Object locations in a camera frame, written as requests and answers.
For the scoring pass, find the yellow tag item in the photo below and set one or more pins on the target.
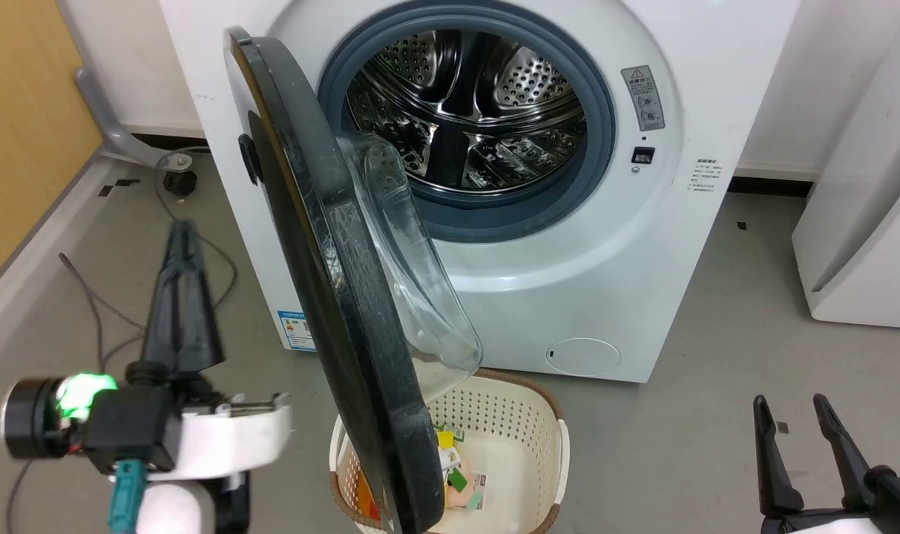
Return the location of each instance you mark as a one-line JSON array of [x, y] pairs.
[[445, 439]]

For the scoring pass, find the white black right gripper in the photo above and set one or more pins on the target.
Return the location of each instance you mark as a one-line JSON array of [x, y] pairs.
[[895, 504]]

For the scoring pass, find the green small card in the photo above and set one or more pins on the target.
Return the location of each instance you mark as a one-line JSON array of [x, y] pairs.
[[458, 480]]

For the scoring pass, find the cream perforated laundry basket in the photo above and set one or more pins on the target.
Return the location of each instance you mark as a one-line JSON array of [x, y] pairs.
[[524, 415]]

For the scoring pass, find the orange flat item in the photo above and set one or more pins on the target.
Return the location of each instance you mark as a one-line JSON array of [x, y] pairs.
[[367, 494]]

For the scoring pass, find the blue energy label sticker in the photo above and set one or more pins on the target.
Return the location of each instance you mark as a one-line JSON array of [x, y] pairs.
[[298, 331]]

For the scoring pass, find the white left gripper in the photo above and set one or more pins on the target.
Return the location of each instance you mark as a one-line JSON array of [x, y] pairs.
[[231, 441]]

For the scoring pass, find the white appliance housing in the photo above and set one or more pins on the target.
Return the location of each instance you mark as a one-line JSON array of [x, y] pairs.
[[872, 222]]

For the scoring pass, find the pink white packet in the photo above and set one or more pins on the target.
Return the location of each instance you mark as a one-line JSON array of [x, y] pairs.
[[473, 495]]

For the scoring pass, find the black round washer door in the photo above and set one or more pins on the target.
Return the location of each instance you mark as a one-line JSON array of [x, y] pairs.
[[323, 282]]

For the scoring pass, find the round white filter cover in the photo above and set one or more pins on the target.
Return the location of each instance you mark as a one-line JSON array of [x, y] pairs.
[[583, 357]]

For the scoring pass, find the black cylinder with green band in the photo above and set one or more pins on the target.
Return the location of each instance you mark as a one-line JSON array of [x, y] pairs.
[[38, 419]]

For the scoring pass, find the grey rubber door gasket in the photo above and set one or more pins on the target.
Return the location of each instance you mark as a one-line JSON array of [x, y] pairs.
[[599, 148]]

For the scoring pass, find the white front-load washing machine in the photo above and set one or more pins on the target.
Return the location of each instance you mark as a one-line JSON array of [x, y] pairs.
[[605, 282]]

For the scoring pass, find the grey warning sticker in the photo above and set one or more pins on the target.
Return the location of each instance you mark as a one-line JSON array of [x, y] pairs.
[[642, 96]]

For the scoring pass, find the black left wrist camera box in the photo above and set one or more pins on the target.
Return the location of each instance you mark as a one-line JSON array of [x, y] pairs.
[[134, 430]]

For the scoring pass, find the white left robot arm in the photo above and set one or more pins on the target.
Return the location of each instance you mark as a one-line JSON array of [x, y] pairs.
[[179, 512]]

